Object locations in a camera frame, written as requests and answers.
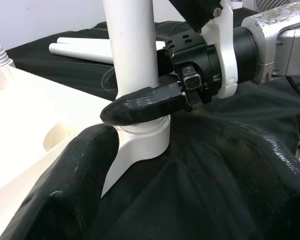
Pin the white plastic children table top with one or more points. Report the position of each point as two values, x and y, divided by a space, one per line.
27 112

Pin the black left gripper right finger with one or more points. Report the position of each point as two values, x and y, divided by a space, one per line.
270 187

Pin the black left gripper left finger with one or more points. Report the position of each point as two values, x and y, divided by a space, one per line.
60 187

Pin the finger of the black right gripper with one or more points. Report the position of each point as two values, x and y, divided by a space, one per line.
140 105
165 62

